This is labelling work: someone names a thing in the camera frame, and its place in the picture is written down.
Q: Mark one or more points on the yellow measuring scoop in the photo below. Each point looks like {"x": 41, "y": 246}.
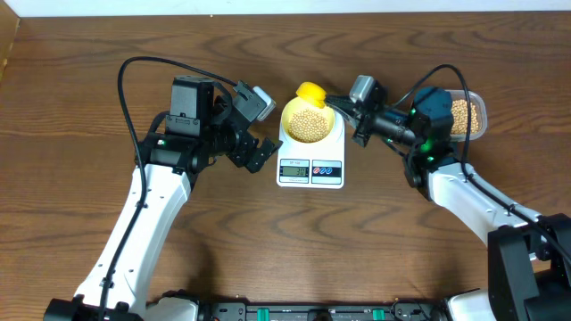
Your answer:
{"x": 312, "y": 94}

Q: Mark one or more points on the cardboard panel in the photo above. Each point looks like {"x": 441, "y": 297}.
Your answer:
{"x": 9, "y": 25}

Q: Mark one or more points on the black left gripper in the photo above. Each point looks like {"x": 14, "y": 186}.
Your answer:
{"x": 241, "y": 156}

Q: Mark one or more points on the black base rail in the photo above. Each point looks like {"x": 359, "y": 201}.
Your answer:
{"x": 240, "y": 309}

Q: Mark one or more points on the pale yellow plastic bowl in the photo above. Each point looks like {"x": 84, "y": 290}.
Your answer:
{"x": 298, "y": 104}

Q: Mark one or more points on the pile of soybeans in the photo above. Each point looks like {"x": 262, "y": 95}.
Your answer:
{"x": 462, "y": 115}

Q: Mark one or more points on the white digital kitchen scale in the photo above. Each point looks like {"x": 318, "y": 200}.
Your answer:
{"x": 313, "y": 165}

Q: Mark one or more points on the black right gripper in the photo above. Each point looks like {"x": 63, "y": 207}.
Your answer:
{"x": 361, "y": 123}

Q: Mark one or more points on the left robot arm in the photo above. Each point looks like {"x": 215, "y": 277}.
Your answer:
{"x": 168, "y": 165}

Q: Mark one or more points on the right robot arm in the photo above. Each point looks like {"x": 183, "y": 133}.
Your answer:
{"x": 528, "y": 253}

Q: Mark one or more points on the clear plastic container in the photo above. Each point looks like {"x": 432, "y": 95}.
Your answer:
{"x": 482, "y": 116}

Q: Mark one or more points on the soybeans in bowl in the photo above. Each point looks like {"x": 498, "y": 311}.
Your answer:
{"x": 309, "y": 125}

